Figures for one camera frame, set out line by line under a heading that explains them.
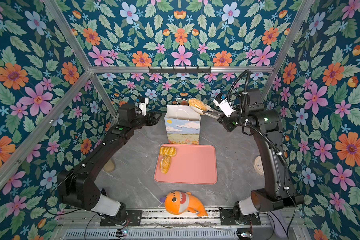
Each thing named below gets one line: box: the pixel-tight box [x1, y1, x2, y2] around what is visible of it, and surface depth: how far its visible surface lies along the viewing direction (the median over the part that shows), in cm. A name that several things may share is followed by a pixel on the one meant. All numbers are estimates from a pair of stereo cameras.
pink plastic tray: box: [154, 144, 218, 185], surface depth 93 cm
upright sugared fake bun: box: [160, 155, 171, 174], surface depth 90 cm
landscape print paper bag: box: [164, 98, 203, 145], surface depth 90 cm
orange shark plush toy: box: [159, 191, 209, 217], surface depth 73 cm
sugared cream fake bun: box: [188, 98, 207, 112], surface depth 75 cm
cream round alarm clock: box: [253, 155, 265, 176], surface depth 90 cm
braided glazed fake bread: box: [159, 146, 177, 157], surface depth 95 cm
